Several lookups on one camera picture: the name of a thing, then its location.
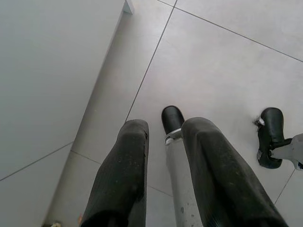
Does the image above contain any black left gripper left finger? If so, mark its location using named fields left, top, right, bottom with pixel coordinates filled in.
left=80, top=119, right=150, bottom=227

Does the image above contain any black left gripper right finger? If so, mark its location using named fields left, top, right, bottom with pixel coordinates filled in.
left=180, top=117, right=289, bottom=227

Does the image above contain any silver robot left leg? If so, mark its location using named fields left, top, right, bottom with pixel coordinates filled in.
left=161, top=105, right=204, bottom=227

